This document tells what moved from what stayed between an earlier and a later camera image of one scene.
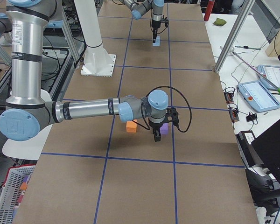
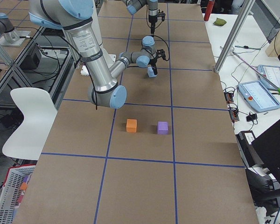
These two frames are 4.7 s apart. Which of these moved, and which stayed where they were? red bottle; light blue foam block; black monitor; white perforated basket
Moved: light blue foam block
Stayed: red bottle; black monitor; white perforated basket
